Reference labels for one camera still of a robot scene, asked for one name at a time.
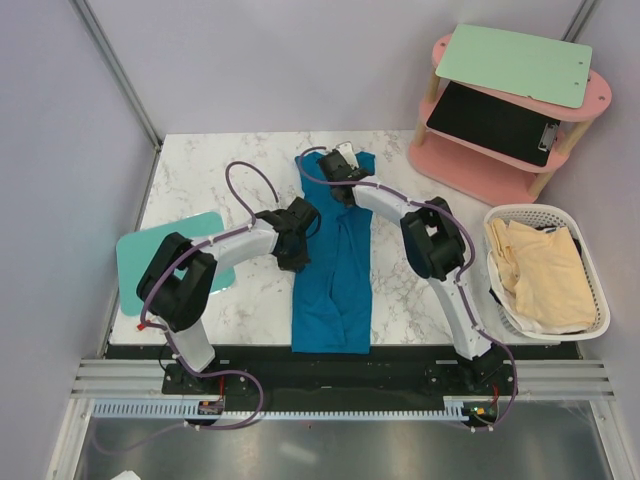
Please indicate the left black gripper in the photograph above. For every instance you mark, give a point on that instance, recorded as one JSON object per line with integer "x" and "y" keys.
{"x": 296, "y": 263}

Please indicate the black clipboard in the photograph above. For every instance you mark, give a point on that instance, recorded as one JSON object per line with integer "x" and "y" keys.
{"x": 494, "y": 124}

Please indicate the aluminium extrusion rail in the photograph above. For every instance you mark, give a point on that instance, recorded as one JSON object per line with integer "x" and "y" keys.
{"x": 545, "y": 380}

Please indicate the blue t shirt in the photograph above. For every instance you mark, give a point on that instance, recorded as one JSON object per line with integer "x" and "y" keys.
{"x": 332, "y": 297}

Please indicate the teal cutting board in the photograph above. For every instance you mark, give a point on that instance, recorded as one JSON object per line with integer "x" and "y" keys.
{"x": 135, "y": 251}

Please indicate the aluminium frame post right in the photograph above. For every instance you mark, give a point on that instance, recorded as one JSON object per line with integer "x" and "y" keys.
{"x": 578, "y": 21}

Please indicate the white cable duct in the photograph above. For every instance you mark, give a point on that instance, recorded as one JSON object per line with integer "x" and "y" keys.
{"x": 193, "y": 409}

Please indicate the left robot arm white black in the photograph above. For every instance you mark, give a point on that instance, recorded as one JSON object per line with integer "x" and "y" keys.
{"x": 176, "y": 284}

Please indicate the white paper scrap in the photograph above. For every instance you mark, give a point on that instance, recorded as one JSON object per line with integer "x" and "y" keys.
{"x": 127, "y": 475}

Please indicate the pink three tier shelf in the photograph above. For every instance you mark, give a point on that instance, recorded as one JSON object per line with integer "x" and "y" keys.
{"x": 488, "y": 176}

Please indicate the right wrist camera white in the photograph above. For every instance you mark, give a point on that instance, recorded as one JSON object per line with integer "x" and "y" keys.
{"x": 347, "y": 152}

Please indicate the aluminium frame post left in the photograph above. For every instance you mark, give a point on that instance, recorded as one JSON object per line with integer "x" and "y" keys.
{"x": 98, "y": 36}

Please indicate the aluminium frame post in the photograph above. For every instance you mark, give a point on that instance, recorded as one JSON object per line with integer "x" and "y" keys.
{"x": 578, "y": 21}
{"x": 98, "y": 36}

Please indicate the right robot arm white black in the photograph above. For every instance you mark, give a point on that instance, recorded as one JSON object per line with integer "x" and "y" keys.
{"x": 437, "y": 248}

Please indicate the green board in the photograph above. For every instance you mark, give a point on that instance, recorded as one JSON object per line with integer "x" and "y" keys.
{"x": 540, "y": 68}

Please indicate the beige t shirt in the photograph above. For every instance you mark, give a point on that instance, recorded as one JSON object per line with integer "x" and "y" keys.
{"x": 539, "y": 278}

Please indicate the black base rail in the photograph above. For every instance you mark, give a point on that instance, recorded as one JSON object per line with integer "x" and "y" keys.
{"x": 387, "y": 377}

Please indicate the white laundry basket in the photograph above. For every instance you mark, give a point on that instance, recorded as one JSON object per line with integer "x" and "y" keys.
{"x": 543, "y": 217}

